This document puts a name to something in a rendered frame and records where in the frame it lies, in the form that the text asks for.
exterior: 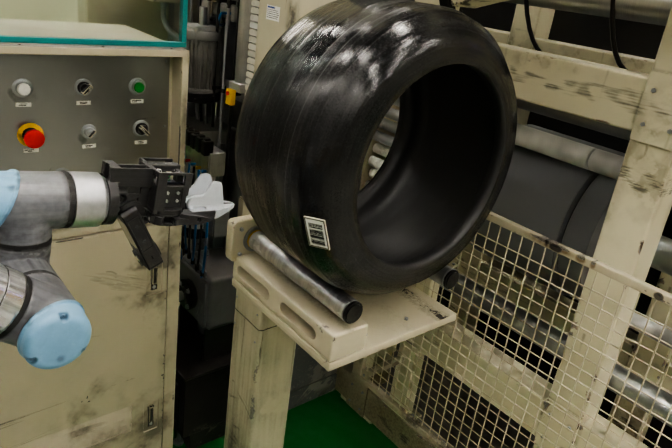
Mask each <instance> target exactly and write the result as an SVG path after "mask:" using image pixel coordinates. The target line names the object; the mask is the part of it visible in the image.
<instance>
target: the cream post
mask: <svg viewBox="0 0 672 448"><path fill-rule="evenodd" d="M332 1H336V0H260V2H259V15H258V27H257V40H256V52H255V65H254V74H255V72H256V70H257V68H258V67H259V65H260V63H261V62H262V60H263V58H264V57H265V55H266V54H267V52H268V51H269V50H270V48H271V47H272V46H273V45H274V43H275V42H276V41H277V40H278V39H279V38H280V36H281V35H282V34H283V33H284V32H285V31H286V30H287V29H288V28H289V27H291V26H292V25H293V24H294V23H295V22H296V21H298V20H299V19H300V18H302V17H303V16H304V15H306V14H307V13H309V12H311V11H312V10H314V9H316V8H318V7H320V6H322V5H324V4H327V3H329V2H332ZM267 4H268V5H272V6H277V7H280V16H279V22H276V21H273V20H269V19H266V13H267ZM295 349H296V342H295V341H294V340H293V339H291V338H290V337H289V336H288V335H287V334H286V333H285V332H284V331H283V330H282V329H280V328H279V327H278V326H277V325H276V324H275V323H274V322H273V321H272V320H270V319H269V318H268V317H267V316H266V315H265V314H264V313H263V312H262V311H261V310H259V309H258V308H257V307H256V306H255V305H254V304H253V303H252V302H251V301H249V300H248V299H247V298H246V297H245V296H244V295H243V294H242V293H241V292H240V291H238V290H237V289H236V302H235V314H234V326H233V339H232V351H231V364H230V376H229V389H228V401H227V414H226V428H225V439H224V448H283V444H284V436H285V428H286V421H287V413H288V405H289V397H290V389H291V381H292V373H293V365H294V357H295Z"/></svg>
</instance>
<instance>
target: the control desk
mask: <svg viewBox="0 0 672 448"><path fill-rule="evenodd" d="M188 75H189V50H187V49H184V48H182V47H151V46H116V45H81V44H46V43H11V42H0V171H8V170H10V169H16V170H18V171H66V172H67V171H79V172H98V173H101V169H102V161H103V160H113V161H114V162H115V163H116V164H138V163H139V157H142V158H172V159H173V162H176V163H178V164H180V165H181V168H180V171H182V172H183V173H184V172H185V147H186V123H187V99H188ZM145 225H146V227H147V229H148V231H149V233H150V235H151V237H152V239H153V241H154V242H155V243H156V244H157V246H158V248H159V249H160V251H161V257H162V259H163V261H164V262H163V263H161V264H160V265H158V266H157V267H155V268H154V269H152V270H150V271H149V270H148V269H147V268H146V267H145V266H142V265H140V263H139V262H138V261H137V260H136V259H135V256H134V254H133V252H132V250H133V248H132V246H131V245H130V243H129V241H128V239H127V237H126V235H125V233H124V232H123V230H122V228H121V226H120V224H119V222H118V220H117V219H116V221H115V222H114V223H113V224H111V225H100V226H98V227H81V228H61V229H52V245H51V255H50V265H51V266H52V268H53V269H54V270H55V272H56V273H57V274H58V276H59V277H60V279H61V280H62V281H63V283H64V284H65V286H66V287H67V289H68V290H69V291H70V293H71V294H72V296H73V297H74V298H75V300H76V301H77V302H79V303H80V304H81V305H82V306H83V308H84V310H85V314H86V316H87V318H88V319H89V321H90V324H91V330H92V331H91V338H90V341H89V343H88V345H87V347H86V349H85V350H84V351H83V352H82V354H81V355H80V356H79V357H78V358H76V359H75V360H74V361H72V362H71V363H69V364H67V365H65V366H63V367H60V368H56V369H39V368H36V367H34V366H32V365H30V364H29V363H28V362H27V361H26V360H25V358H23V357H22V356H21V355H20V354H19V352H18V350H17V347H16V346H13V345H10V344H7V343H4V342H0V448H173V428H174V404H175V379H176V355H177V331H178V307H179V282H180V258H181V234H182V225H178V226H158V225H154V224H152V223H147V224H145Z"/></svg>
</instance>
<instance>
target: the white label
mask: <svg viewBox="0 0 672 448"><path fill-rule="evenodd" d="M303 217H304V222H305V227H306V232H307V237H308V242H309V246H314V247H318V248H322V249H326V250H330V244H329V239H328V233H327V227H326V222H325V220H323V219H318V218H313V217H308V216H303Z"/></svg>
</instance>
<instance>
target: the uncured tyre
mask: <svg viewBox="0 0 672 448"><path fill-rule="evenodd" d="M399 97H400V110H399V119H398V125H397V130H396V134H395V137H394V140H393V143H392V146H391V148H390V150H389V153H388V155H387V157H386V159H385V160H384V162H383V164H382V166H381V167H380V169H379V170H378V172H377V173H376V174H375V176H374V177H373V178H372V179H371V180H370V182H369V183H368V184H367V185H366V186H365V187H364V188H363V189H361V190H360V191H359V192H358V186H359V180H360V175H361V170H362V166H363V163H364V160H365V156H366V154H367V151H368V148H369V146H370V143H371V141H372V139H373V137H374V135H375V132H376V131H377V129H378V127H379V125H380V123H381V122H382V120H383V118H384V117H385V115H386V114H387V112H388V111H389V109H390V108H391V107H392V105H393V104H394V103H395V102H396V100H397V99H398V98H399ZM516 131H517V101H516V93H515V88H514V84H513V80H512V77H511V74H510V71H509V69H508V66H507V63H506V60H505V57H504V55H503V53H502V51H501V49H500V47H499V45H498V43H497V42H496V40H495V39H494V37H493V36H492V35H491V34H490V33H489V31H488V30H487V29H486V28H484V27H483V26H482V25H481V24H480V23H478V22H477V21H475V20H473V19H472V18H470V17H468V16H467V15H465V14H463V13H462V12H460V11H458V10H455V9H453V8H450V7H446V6H440V5H435V4H429V3H423V2H417V1H411V0H336V1H332V2H329V3H327V4H324V5H322V6H320V7H318V8H316V9H314V10H312V11H311V12H309V13H307V14H306V15H304V16H303V17H302V18H300V19H299V20H298V21H296V22H295V23H294V24H293V25H292V26H291V27H289V28H288V29H287V30H286V31H285V32H284V33H283V34H282V35H281V36H280V38H279V39H278V40H277V41H276V42H275V43H274V45H273V46H272V47H271V48H270V50H269V51H268V52H267V54H266V55H265V57H264V58H263V60H262V62H261V63H260V65H259V67H258V68H257V70H256V72H255V74H254V76H253V78H252V80H251V82H250V84H249V87H248V89H247V92H246V94H245V97H244V100H243V103H242V107H241V110H240V114H239V118H238V123H237V129H236V138H235V167H236V175H237V180H238V185H239V188H240V192H241V195H242V198H243V200H244V202H245V205H246V207H247V209H248V211H249V212H250V214H251V216H252V218H253V219H254V221H255V223H256V224H257V226H258V227H259V229H260V230H261V231H262V232H263V233H264V235H265V236H266V237H267V238H268V239H269V240H270V241H272V242H273V243H274V244H275V245H277V246H278V247H279V248H281V249H282V250H283V251H285V252H286V253H287V254H289V255H290V256H292V257H293V258H294V259H296V260H297V261H298V262H300V263H301V264H302V265H304V266H305V267H306V268H308V269H309V270H311V271H312V272H313V273H315V274H316V275H317V276H319V277H320V278H321V279H323V280H324V281H326V282H327V283H329V284H331V285H333V286H335V287H337V288H340V289H343V290H347V291H350V292H354V293H358V294H363V295H381V294H387V293H391V292H395V291H398V290H401V289H403V288H406V287H408V286H411V285H414V284H416V283H419V282H421V281H423V280H425V279H427V278H429V277H431V276H432V275H434V274H435V273H437V272H438V271H440V270H441V269H443V268H444V267H445V266H446V265H448V264H449V263H450V262H451V261H452V260H453V259H454V258H455V257H457V256H458V255H459V254H460V253H461V251H462V250H463V249H464V248H465V247H466V246H467V245H468V244H469V242H470V241H471V240H472V239H473V237H474V236H475V235H476V233H477V232H478V231H479V229H480V228H481V226H482V225H483V223H484V222H485V220H486V219H487V217H488V215H489V213H490V212H491V210H492V208H493V206H494V204H495V202H496V200H497V198H498V196H499V194H500V191H501V189H502V187H503V184H504V181H505V179H506V176H507V173H508V170H509V166H510V163H511V159H512V155H513V150H514V145H515V139H516ZM303 216H308V217H313V218H318V219H323V220H325V222H326V227H327V233H328V239H329V244H330V250H326V249H322V248H318V247H314V246H309V242H308V237H307V232H306V227H305V222H304V217H303Z"/></svg>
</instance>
